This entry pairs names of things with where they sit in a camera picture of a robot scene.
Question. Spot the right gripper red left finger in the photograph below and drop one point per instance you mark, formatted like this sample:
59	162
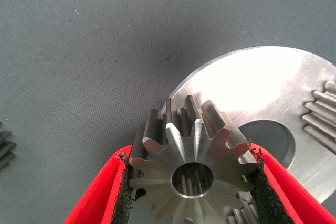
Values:
105	190

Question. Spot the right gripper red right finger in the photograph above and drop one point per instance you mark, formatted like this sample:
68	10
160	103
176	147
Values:
283	195

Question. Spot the large dark steel gear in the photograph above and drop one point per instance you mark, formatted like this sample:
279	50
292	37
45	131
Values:
223	155

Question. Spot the small steel spur gear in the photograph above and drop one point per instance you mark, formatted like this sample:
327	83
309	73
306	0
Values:
323	119
244	214
5	148

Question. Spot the round metal plate with hole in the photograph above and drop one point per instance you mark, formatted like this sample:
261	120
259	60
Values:
262	90

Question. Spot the dark grey table cloth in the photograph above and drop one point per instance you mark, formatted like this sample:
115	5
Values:
78	51

